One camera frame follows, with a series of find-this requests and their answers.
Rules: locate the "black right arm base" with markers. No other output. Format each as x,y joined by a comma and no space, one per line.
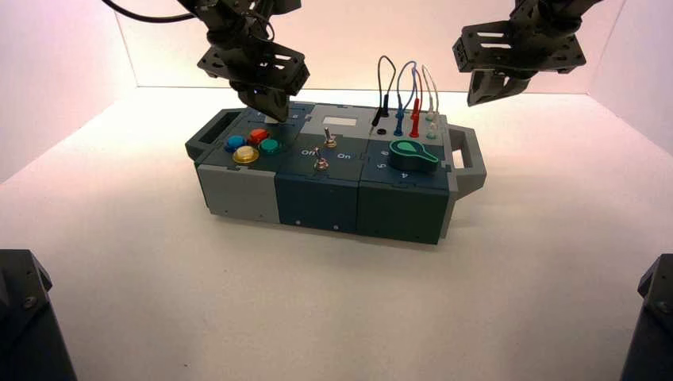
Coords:
652,326

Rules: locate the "teal round push button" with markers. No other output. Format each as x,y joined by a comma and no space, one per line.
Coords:
269,146

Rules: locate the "yellow round push button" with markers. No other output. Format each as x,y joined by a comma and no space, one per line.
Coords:
245,154

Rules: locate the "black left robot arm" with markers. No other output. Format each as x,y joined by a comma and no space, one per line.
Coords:
226,18

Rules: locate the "orange red push button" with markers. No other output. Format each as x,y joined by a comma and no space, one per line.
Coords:
258,137

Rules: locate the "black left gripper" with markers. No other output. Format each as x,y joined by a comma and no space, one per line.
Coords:
263,65

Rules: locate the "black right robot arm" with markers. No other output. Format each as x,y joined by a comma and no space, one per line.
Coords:
552,10

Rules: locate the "blue round push button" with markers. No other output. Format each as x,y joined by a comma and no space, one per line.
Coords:
235,143

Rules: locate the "small white display window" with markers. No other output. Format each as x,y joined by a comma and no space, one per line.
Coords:
339,121

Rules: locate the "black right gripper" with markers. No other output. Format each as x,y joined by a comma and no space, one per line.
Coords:
520,50

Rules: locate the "grey and blue control box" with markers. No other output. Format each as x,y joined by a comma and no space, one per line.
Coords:
315,200

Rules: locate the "metal toggle switch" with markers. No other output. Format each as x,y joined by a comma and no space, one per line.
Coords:
329,139
321,162

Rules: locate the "black round jack socket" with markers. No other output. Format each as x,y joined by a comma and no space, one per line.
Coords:
381,131

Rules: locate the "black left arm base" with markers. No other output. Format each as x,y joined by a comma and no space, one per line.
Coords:
26,326

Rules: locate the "green rotary knob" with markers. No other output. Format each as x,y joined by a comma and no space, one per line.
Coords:
407,153

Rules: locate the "small white slider knob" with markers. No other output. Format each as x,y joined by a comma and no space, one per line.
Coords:
271,121

